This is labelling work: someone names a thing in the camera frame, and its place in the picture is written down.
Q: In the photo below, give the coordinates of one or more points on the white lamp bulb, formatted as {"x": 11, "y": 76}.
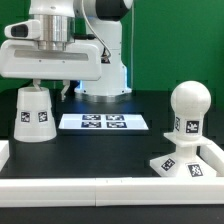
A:
{"x": 190, "y": 101}

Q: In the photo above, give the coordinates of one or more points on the white marker sheet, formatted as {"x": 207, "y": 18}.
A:
{"x": 102, "y": 122}

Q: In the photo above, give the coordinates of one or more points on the white lamp base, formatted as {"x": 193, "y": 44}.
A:
{"x": 184, "y": 161}

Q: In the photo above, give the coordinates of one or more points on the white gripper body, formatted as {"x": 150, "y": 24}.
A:
{"x": 23, "y": 59}

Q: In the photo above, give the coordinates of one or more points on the white lamp shade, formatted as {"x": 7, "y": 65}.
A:
{"x": 34, "y": 120}

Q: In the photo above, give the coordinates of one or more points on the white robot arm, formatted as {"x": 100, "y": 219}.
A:
{"x": 70, "y": 40}

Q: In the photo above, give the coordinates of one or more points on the white left rail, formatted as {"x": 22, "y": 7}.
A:
{"x": 4, "y": 152}

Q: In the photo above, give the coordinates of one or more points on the white front rail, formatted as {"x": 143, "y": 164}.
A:
{"x": 110, "y": 191}

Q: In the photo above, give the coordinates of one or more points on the white rail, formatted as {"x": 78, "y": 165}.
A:
{"x": 110, "y": 191}
{"x": 4, "y": 152}
{"x": 213, "y": 155}

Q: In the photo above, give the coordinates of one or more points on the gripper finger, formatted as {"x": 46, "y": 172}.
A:
{"x": 36, "y": 84}
{"x": 65, "y": 89}

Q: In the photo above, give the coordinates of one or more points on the white right rail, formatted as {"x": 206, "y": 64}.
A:
{"x": 213, "y": 155}

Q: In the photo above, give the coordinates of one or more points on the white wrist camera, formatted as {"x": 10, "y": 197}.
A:
{"x": 30, "y": 29}

